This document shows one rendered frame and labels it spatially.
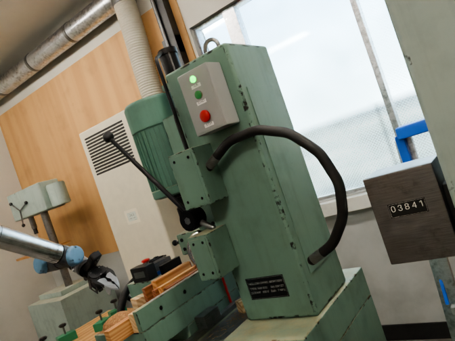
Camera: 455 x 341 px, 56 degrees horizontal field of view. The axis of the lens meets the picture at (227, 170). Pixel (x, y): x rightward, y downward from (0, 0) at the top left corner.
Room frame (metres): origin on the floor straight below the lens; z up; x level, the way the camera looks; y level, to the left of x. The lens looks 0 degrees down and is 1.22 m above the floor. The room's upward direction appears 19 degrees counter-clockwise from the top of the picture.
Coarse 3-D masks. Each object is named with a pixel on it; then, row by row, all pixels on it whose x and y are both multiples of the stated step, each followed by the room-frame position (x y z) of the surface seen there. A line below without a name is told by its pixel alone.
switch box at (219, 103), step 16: (208, 64) 1.03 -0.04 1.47; (208, 80) 1.03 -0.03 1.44; (224, 80) 1.07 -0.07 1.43; (192, 96) 1.06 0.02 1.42; (208, 96) 1.04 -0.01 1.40; (224, 96) 1.05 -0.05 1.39; (192, 112) 1.07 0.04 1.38; (224, 112) 1.03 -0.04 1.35; (208, 128) 1.06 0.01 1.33; (224, 128) 1.09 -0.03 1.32
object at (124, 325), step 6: (126, 318) 1.10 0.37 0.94; (120, 324) 1.07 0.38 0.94; (126, 324) 1.08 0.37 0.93; (108, 330) 1.04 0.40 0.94; (114, 330) 1.05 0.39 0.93; (120, 330) 1.06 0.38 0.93; (126, 330) 1.07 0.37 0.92; (132, 330) 1.09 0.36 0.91; (108, 336) 1.04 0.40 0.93; (114, 336) 1.04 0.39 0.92; (120, 336) 1.06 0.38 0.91; (126, 336) 1.07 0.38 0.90
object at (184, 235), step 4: (184, 232) 1.38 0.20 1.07; (188, 232) 1.35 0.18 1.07; (192, 232) 1.34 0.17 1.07; (180, 236) 1.37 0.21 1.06; (184, 236) 1.36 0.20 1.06; (188, 236) 1.35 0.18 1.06; (180, 240) 1.37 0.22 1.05; (184, 240) 1.36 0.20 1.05; (180, 244) 1.37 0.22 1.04; (184, 244) 1.36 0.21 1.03; (184, 248) 1.36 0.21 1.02; (184, 252) 1.37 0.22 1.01
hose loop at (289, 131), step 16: (256, 128) 1.00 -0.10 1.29; (272, 128) 0.98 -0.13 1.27; (224, 144) 1.05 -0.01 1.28; (304, 144) 0.95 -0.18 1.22; (208, 160) 1.09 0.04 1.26; (320, 160) 0.94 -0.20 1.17; (336, 176) 0.93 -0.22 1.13; (336, 192) 0.93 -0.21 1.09; (336, 224) 0.95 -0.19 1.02; (336, 240) 0.96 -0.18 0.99; (320, 256) 0.99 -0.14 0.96
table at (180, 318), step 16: (208, 288) 1.29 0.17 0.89; (224, 288) 1.35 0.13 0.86; (192, 304) 1.22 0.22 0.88; (208, 304) 1.27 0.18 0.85; (160, 320) 1.12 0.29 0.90; (176, 320) 1.16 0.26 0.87; (192, 320) 1.21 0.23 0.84; (96, 336) 1.18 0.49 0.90; (144, 336) 1.07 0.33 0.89; (160, 336) 1.11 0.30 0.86
